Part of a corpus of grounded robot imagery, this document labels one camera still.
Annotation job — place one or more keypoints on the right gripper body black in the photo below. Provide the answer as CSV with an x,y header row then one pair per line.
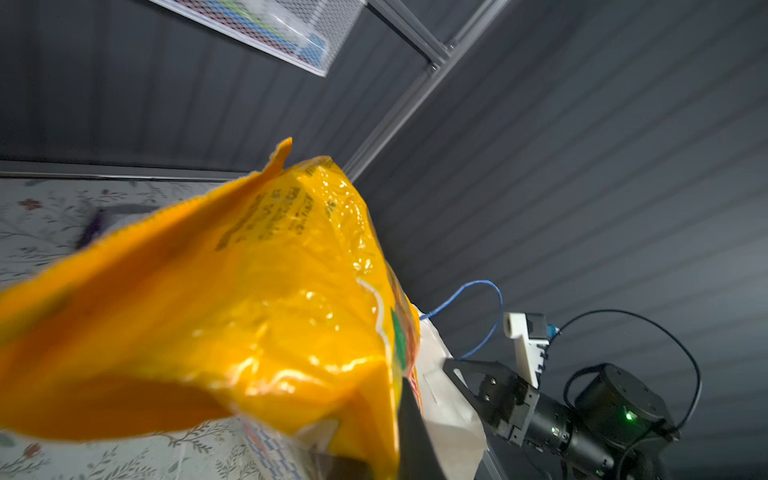
x,y
521,415

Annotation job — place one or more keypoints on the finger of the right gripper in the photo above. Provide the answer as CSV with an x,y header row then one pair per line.
x,y
486,386

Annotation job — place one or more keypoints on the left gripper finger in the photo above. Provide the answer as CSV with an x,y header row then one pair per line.
x,y
418,460

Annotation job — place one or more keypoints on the blue checkered paper bag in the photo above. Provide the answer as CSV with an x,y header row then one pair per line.
x,y
454,428

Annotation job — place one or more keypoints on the yellow snack bag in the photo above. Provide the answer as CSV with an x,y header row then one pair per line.
x,y
268,298

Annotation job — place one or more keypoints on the small purple snack bag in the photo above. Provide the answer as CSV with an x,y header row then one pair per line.
x,y
111,218

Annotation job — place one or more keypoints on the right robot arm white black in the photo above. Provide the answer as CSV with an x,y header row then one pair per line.
x,y
616,428

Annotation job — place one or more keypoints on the white wire wall basket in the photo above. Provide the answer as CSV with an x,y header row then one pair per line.
x,y
306,34

